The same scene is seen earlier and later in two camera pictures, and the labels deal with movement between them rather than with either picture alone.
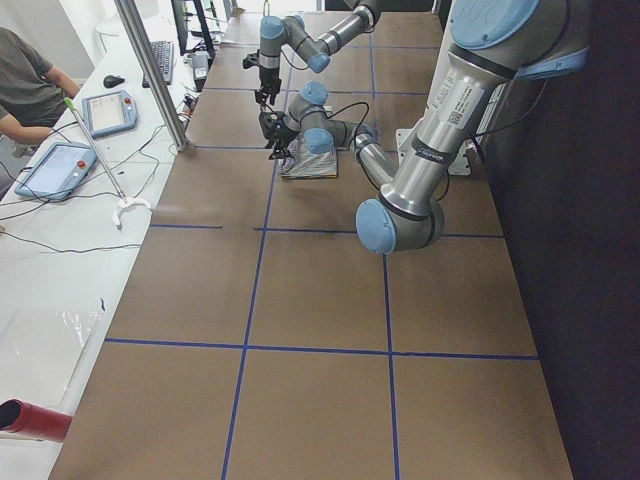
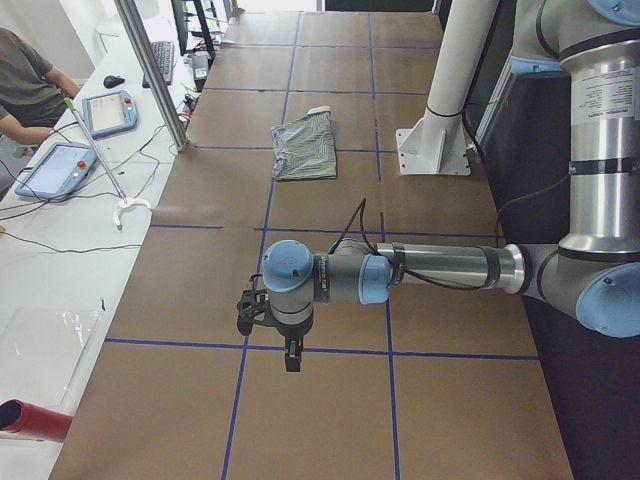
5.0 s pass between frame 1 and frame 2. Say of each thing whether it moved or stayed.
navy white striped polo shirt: stayed
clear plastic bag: stayed
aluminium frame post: stayed
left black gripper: moved
